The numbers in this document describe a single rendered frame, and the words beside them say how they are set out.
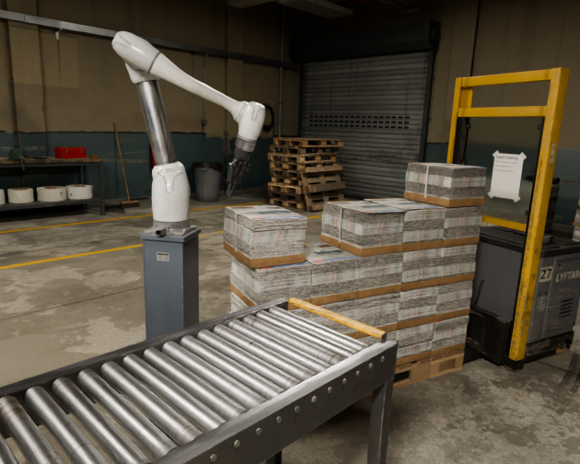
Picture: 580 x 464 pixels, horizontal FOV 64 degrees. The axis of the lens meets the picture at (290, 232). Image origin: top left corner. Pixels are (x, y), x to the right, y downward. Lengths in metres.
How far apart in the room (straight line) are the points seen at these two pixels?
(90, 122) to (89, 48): 1.20
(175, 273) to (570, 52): 7.68
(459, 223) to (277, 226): 1.17
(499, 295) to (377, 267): 1.21
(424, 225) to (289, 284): 0.87
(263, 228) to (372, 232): 0.62
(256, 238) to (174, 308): 0.48
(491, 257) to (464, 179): 0.83
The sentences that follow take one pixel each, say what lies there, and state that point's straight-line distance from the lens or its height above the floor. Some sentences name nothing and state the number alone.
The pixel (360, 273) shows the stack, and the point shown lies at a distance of 2.46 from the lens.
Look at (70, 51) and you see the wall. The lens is 8.71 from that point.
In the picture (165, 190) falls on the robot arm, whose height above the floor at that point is 1.19.
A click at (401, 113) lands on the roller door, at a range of 9.81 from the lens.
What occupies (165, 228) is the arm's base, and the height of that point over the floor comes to 1.03.
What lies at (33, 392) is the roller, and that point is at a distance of 1.38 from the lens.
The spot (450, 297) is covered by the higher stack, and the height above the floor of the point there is 0.51.
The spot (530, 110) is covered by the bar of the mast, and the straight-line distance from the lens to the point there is 3.14.
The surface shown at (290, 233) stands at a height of 0.99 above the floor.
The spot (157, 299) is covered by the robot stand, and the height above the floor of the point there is 0.70.
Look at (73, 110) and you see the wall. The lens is 8.63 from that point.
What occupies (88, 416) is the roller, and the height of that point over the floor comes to 0.80.
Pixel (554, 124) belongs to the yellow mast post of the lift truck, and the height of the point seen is 1.54.
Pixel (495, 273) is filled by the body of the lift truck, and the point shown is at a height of 0.55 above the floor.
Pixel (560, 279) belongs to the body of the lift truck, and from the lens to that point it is 3.50.
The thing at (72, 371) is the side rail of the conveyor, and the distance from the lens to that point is 1.44.
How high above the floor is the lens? 1.46
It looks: 13 degrees down
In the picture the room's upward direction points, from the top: 2 degrees clockwise
